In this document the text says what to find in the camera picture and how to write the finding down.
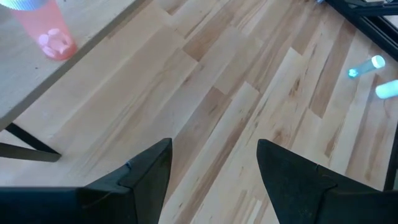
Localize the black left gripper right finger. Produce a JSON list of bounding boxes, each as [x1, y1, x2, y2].
[[257, 139, 398, 224]]

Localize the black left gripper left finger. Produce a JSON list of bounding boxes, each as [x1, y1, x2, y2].
[[0, 138, 174, 224]]

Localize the white bottle with blue label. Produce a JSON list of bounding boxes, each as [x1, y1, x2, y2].
[[375, 79, 398, 100]]

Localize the wooden shelf black metal legs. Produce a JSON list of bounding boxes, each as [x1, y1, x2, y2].
[[0, 0, 147, 163]]

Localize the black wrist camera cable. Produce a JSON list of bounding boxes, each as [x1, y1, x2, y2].
[[384, 123, 398, 191]]

